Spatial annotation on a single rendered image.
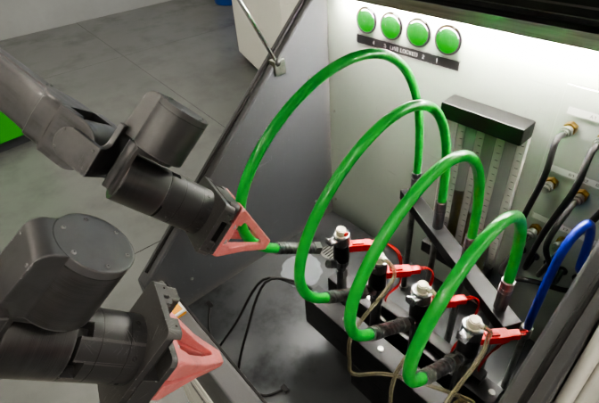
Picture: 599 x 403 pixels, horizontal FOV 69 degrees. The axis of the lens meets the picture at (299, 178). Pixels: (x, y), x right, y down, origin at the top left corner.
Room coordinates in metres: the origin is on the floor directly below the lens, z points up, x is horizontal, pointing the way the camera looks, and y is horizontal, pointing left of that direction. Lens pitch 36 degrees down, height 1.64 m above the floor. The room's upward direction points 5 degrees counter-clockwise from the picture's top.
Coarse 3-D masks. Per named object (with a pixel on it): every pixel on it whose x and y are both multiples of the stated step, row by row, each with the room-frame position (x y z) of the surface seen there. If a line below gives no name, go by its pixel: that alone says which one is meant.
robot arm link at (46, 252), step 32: (32, 224) 0.21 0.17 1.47; (64, 224) 0.22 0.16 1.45; (96, 224) 0.24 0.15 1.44; (0, 256) 0.21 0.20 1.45; (32, 256) 0.19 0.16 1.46; (64, 256) 0.19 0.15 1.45; (96, 256) 0.21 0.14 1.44; (128, 256) 0.22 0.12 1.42; (0, 288) 0.19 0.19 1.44; (32, 288) 0.19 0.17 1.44; (64, 288) 0.19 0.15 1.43; (96, 288) 0.19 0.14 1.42; (0, 320) 0.17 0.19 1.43; (32, 320) 0.18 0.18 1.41; (64, 320) 0.18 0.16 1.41
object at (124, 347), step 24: (96, 312) 0.22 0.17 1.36; (120, 312) 0.23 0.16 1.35; (144, 312) 0.24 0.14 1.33; (168, 312) 0.23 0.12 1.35; (96, 336) 0.20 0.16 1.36; (120, 336) 0.21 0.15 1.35; (144, 336) 0.22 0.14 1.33; (168, 336) 0.21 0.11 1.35; (72, 360) 0.18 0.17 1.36; (96, 360) 0.19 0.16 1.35; (120, 360) 0.20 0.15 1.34; (144, 360) 0.20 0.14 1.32; (120, 384) 0.19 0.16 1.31
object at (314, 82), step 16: (368, 48) 0.56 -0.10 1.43; (336, 64) 0.51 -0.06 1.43; (400, 64) 0.59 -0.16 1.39; (320, 80) 0.50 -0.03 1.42; (304, 96) 0.48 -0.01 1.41; (416, 96) 0.62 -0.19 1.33; (288, 112) 0.46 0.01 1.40; (416, 112) 0.63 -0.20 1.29; (272, 128) 0.45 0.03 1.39; (416, 128) 0.64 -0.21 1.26; (256, 144) 0.44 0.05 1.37; (416, 144) 0.64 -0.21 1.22; (256, 160) 0.43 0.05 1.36; (416, 160) 0.64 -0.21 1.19; (416, 176) 0.64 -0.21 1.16; (240, 192) 0.42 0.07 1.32; (256, 240) 0.42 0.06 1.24
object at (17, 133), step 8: (0, 112) 2.91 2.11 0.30; (0, 120) 2.89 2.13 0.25; (8, 120) 2.92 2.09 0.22; (0, 128) 2.87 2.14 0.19; (8, 128) 2.91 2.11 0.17; (16, 128) 2.94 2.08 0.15; (0, 136) 2.86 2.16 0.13; (8, 136) 2.89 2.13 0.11; (16, 136) 2.92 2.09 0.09; (24, 136) 2.99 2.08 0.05; (0, 144) 2.87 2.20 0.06; (8, 144) 2.90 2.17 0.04; (16, 144) 2.94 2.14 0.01
